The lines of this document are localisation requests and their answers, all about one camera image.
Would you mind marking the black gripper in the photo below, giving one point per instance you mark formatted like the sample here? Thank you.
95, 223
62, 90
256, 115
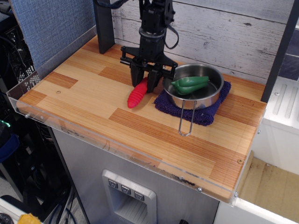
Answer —
149, 56

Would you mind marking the red handled fork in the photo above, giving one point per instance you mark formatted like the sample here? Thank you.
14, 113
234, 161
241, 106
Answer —
137, 94

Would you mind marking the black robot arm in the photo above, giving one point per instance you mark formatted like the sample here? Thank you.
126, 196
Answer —
156, 16

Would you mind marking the stainless steel pot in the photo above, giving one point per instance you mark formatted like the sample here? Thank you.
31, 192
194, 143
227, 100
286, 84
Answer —
199, 99

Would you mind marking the green plastic pepper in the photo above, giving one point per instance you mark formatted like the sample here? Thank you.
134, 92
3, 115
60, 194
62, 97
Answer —
188, 85

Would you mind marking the purple cloth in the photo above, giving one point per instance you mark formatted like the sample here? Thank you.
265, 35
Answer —
203, 116

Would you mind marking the blue fabric panel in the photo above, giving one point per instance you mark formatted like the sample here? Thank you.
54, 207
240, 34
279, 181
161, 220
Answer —
54, 29

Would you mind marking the grey ice dispenser panel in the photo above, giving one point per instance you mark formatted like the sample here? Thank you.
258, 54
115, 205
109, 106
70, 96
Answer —
130, 202

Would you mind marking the clear acrylic table guard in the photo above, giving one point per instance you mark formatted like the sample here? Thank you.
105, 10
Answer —
92, 107

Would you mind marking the silver toy fridge front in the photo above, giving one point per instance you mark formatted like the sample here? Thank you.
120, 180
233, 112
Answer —
85, 161

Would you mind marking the yellow object at corner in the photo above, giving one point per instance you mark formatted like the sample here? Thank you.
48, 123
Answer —
28, 219

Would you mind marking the dark grey left post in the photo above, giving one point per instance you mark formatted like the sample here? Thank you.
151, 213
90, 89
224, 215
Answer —
104, 25

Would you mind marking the dark grey post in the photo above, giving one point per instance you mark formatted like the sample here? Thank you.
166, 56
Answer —
286, 38
104, 25

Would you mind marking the dark grey right post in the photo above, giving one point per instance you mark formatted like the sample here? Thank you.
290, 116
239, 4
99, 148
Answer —
286, 38

